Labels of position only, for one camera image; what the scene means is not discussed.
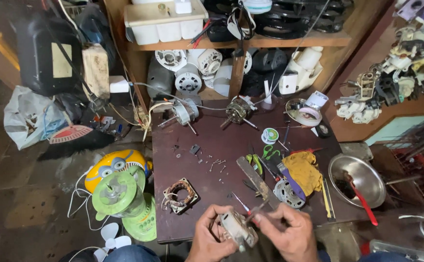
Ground person's left hand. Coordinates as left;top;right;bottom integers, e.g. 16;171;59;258
185;204;239;262

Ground person's right hand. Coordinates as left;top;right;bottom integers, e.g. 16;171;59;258
252;203;320;262

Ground grey metal motor end cover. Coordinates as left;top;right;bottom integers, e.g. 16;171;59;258
219;209;259;253

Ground small dark brush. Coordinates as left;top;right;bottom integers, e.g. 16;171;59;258
245;199;270;223

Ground round grey motor cover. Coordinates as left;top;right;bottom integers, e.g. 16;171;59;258
273;177;306;209

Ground copper-wound motor stator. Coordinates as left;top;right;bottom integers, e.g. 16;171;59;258
162;178;199;214

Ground yellow cloth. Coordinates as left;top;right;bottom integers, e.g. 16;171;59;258
282;151;324;197

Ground flat rusty metal file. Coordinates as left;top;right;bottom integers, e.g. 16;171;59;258
236;156;281;210

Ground person's jeans leg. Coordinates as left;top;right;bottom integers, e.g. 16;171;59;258
102;244;161;262

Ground scattered small screws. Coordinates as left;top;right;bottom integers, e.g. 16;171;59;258
197;154;228;183

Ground green and yellow pliers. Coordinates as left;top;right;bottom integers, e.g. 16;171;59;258
245;153;264;176

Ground red thin tool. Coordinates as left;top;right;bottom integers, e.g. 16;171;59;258
289;147;324;156

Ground white small fan blade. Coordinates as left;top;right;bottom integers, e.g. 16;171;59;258
93;222;132;262

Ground steel bowl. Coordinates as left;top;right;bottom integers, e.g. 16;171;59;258
328;153;387;209

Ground clear plastic container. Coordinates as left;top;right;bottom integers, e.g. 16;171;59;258
368;239;424;262

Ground grey stone block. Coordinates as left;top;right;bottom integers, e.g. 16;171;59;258
339;142;374;162

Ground small black round case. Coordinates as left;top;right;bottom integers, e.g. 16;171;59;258
315;122;332;138

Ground yellow cartoon fan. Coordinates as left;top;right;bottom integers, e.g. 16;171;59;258
84;149;154;194

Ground round white tub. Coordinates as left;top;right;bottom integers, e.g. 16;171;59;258
285;98;323;127

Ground grey fan motor with shaft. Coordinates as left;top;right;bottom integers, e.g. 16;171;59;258
157;98;200;136

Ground copper fan motor with shaft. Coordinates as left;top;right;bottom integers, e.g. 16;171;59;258
220;95;259;130

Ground clear plastic cup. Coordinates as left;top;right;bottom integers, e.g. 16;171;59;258
261;80;279;111

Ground red-topped black broom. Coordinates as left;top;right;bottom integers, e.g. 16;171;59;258
37;124;116;162

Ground white power adapter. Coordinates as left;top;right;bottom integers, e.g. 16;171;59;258
109;75;130;94

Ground side shelf with motor parts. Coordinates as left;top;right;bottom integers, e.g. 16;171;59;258
324;0;424;143

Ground wooden shelf with fan parts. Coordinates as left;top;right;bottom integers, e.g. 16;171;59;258
102;0;392;111

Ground dirty white jerrycan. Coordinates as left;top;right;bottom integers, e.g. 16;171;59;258
82;43;111;101

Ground white plastic bag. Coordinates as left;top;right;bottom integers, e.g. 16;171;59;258
3;85;68;151

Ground black jerrycan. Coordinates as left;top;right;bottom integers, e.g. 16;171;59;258
15;14;83;97

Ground red-handled thin screwdriver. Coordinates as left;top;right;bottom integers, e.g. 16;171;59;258
232;191;260;226

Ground purple-handled paint brush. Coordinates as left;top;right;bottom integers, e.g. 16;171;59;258
276;162;307;202

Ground red-handled black tool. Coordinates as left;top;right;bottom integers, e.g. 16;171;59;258
257;156;282;182

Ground red-handled brush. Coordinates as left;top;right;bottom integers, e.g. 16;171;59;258
344;172;379;227

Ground green-handled scissors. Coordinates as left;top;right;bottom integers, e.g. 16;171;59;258
262;144;281;161

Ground solder wire spool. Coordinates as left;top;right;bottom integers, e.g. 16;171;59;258
261;127;279;145

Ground white power cable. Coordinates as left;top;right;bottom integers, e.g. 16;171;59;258
66;165;111;262

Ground heap of wire fan guards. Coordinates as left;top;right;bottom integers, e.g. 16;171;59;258
375;116;424;201

